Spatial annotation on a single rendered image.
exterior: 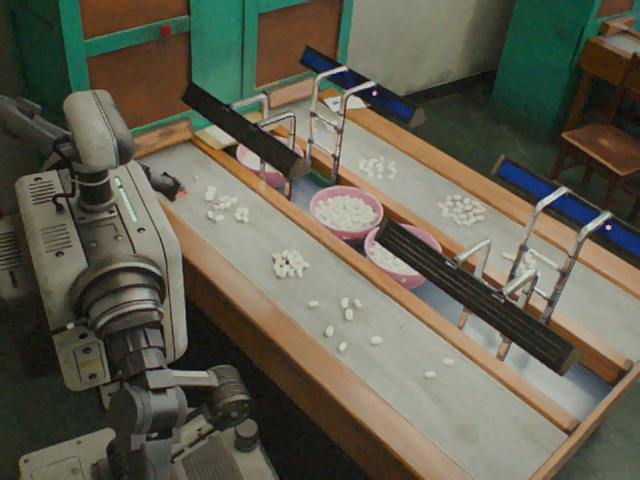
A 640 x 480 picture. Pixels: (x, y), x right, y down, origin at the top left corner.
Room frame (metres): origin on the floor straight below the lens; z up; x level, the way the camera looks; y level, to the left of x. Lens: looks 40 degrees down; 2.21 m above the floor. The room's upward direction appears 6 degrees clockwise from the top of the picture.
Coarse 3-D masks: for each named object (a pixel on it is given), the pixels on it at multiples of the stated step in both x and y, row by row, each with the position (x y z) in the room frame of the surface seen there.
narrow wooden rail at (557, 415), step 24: (192, 144) 2.27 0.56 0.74; (240, 168) 2.11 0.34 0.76; (264, 192) 1.97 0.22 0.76; (288, 216) 1.86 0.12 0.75; (336, 240) 1.74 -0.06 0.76; (360, 264) 1.63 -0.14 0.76; (384, 288) 1.53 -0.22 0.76; (408, 312) 1.46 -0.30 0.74; (432, 312) 1.45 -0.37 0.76; (456, 336) 1.36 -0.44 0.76; (480, 360) 1.27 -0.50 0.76; (504, 384) 1.20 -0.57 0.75; (528, 384) 1.20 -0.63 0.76; (552, 408) 1.12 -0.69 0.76
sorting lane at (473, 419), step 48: (192, 192) 1.95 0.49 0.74; (240, 192) 1.99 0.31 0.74; (240, 240) 1.71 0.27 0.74; (288, 240) 1.74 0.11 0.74; (288, 288) 1.51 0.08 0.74; (336, 288) 1.53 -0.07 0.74; (336, 336) 1.33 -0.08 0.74; (384, 336) 1.35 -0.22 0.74; (432, 336) 1.37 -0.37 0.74; (384, 384) 1.17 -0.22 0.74; (432, 384) 1.19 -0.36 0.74; (480, 384) 1.20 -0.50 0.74; (432, 432) 1.03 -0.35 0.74; (480, 432) 1.04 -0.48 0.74; (528, 432) 1.06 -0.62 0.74
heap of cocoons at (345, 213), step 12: (324, 204) 1.99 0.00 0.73; (336, 204) 1.98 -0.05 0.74; (348, 204) 1.99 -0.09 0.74; (360, 204) 1.99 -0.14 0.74; (324, 216) 1.90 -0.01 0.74; (336, 216) 1.90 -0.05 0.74; (348, 216) 1.91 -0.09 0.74; (360, 216) 1.92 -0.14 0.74; (372, 216) 1.93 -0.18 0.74; (336, 228) 1.83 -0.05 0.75; (348, 228) 1.86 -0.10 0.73; (360, 228) 1.86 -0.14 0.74
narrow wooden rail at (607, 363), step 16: (304, 144) 2.33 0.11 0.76; (320, 160) 2.23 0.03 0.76; (352, 176) 2.14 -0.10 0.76; (368, 192) 2.04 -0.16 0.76; (384, 208) 1.98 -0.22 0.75; (400, 208) 1.97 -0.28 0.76; (416, 224) 1.88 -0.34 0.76; (448, 240) 1.81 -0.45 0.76; (448, 256) 1.76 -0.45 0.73; (496, 272) 1.67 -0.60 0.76; (496, 288) 1.62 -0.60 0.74; (528, 304) 1.54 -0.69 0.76; (544, 304) 1.54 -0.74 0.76; (560, 320) 1.47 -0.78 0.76; (576, 336) 1.41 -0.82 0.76; (592, 336) 1.42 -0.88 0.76; (592, 352) 1.37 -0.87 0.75; (608, 352) 1.36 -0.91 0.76; (592, 368) 1.35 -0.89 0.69; (608, 368) 1.32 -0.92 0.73; (624, 368) 1.30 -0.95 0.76; (608, 384) 1.31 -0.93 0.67
